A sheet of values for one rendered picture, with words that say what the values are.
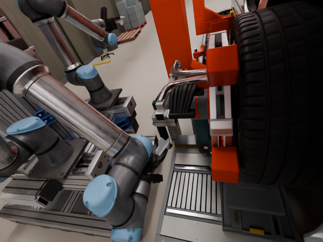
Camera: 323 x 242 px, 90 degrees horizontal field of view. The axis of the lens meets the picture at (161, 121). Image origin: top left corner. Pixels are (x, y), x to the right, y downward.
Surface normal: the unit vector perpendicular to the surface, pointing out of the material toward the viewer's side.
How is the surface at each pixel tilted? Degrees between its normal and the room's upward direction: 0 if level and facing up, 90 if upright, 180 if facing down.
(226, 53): 35
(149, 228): 0
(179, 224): 0
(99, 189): 9
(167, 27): 90
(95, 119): 53
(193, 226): 0
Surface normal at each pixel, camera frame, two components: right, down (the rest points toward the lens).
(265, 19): -0.29, -0.58
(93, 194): -0.38, -0.75
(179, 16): -0.23, 0.68
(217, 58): -0.34, -0.21
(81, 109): 0.58, -0.42
